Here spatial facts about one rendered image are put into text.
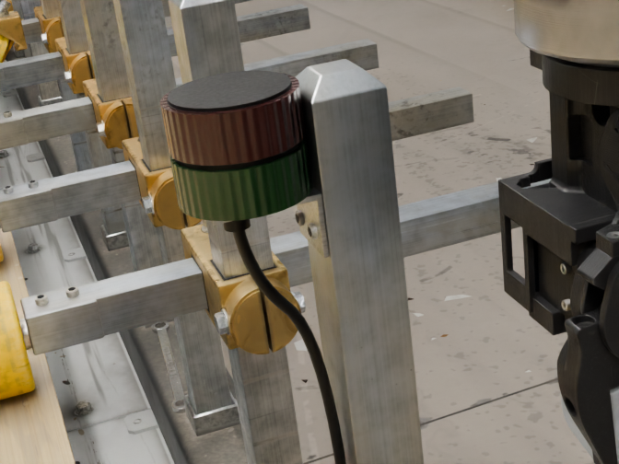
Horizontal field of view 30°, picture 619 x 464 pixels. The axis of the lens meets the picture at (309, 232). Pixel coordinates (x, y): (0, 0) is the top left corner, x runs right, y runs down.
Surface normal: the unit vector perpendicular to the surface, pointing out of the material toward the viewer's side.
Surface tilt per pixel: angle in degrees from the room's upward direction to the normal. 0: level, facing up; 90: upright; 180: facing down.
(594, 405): 90
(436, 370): 0
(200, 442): 0
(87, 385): 0
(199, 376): 90
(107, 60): 90
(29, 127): 90
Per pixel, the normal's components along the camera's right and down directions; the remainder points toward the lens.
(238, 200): -0.03, 0.40
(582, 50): -0.60, 0.39
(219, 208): -0.30, 0.41
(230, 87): -0.12, -0.91
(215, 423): 0.33, 0.34
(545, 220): -0.94, 0.23
